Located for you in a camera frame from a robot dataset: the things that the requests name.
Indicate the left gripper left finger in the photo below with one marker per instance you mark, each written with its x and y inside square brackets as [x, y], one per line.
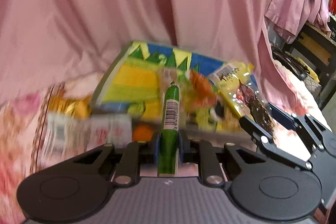
[130, 159]

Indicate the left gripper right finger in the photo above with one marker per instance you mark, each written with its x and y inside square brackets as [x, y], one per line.
[202, 153]

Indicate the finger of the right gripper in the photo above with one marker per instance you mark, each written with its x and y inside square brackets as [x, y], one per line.
[267, 147]
[312, 133]

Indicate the dark seaweed snack packet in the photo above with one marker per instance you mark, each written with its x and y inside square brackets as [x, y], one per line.
[256, 107]

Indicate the green yellow snack stick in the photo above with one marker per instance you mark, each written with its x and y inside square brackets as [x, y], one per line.
[167, 162]

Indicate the small orange fruit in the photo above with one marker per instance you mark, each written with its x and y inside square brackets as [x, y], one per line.
[142, 132]

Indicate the orange snack packet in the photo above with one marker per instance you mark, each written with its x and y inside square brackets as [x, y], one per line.
[198, 93]

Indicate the white jelly snack packet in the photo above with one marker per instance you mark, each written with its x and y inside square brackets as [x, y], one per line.
[67, 137]

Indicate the yellow snack bag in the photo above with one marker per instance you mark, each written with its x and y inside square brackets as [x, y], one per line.
[228, 78]

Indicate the gold candy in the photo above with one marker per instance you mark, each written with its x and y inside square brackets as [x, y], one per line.
[73, 107]

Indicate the brown nut snack packet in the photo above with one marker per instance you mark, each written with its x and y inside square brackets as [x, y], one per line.
[168, 76]

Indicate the puffed rice cracker packet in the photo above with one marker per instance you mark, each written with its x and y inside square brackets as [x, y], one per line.
[223, 120]

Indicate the grey cardboard tray box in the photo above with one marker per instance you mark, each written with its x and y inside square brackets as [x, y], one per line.
[147, 87]

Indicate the black handbag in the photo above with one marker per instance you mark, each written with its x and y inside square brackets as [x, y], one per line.
[291, 63]

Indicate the dinosaur drawing paper liner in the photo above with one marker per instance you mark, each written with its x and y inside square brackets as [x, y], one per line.
[157, 82]

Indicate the dark wooden shelf unit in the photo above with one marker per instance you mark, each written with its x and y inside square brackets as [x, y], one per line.
[319, 49]

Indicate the red hanging tassel decoration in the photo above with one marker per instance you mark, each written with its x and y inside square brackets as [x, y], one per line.
[332, 6]

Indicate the small purple window curtain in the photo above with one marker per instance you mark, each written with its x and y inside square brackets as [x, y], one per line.
[289, 17]

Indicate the large pink satin curtain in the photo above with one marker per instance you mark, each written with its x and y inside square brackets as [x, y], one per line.
[48, 41]

